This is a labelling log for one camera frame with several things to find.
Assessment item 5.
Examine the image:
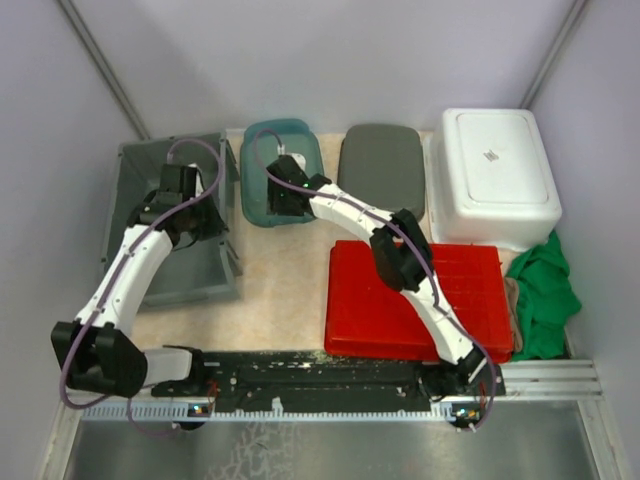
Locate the grey plastic crate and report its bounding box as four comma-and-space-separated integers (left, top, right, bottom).
100, 131, 242, 311

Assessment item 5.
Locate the teal translucent plastic tub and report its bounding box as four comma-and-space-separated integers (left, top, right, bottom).
240, 118, 324, 228

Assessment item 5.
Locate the grey-green plastic tub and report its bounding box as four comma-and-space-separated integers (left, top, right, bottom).
337, 123, 426, 219

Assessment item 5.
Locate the red plastic crate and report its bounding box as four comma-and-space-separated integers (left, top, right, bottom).
324, 240, 514, 364

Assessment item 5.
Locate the large white plastic container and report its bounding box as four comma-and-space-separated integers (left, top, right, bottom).
424, 108, 562, 252

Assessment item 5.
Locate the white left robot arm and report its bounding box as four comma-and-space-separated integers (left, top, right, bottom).
51, 164, 226, 398

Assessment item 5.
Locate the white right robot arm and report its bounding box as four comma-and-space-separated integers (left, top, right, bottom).
266, 154, 489, 396

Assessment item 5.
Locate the brown striped sock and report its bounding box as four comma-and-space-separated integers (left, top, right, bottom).
503, 277, 524, 354

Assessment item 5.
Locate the green cloth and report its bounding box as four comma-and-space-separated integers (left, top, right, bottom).
506, 232, 582, 361

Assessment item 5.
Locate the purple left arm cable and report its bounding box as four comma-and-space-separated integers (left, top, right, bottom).
58, 138, 225, 437

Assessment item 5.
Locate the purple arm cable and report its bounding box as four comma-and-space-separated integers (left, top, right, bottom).
254, 128, 497, 434
58, 138, 225, 437

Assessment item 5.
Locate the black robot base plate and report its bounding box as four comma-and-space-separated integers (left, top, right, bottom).
151, 350, 505, 428

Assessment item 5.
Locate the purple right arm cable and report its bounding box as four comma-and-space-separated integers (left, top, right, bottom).
254, 128, 497, 434

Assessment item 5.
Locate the grey slotted cable duct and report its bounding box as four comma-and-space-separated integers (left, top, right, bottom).
82, 398, 454, 422

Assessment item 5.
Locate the aluminium rail frame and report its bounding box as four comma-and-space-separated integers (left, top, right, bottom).
497, 359, 603, 401

